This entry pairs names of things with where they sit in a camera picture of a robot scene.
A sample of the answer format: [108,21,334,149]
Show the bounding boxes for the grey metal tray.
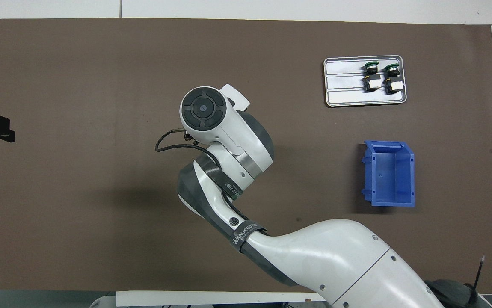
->
[323,55,408,107]

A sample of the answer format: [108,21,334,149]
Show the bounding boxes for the blue plastic bin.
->
[361,140,416,208]

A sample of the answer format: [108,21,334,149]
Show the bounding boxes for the green push button switch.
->
[382,63,404,95]
[363,61,380,92]

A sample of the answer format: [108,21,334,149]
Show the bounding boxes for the brown table mat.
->
[0,18,492,295]

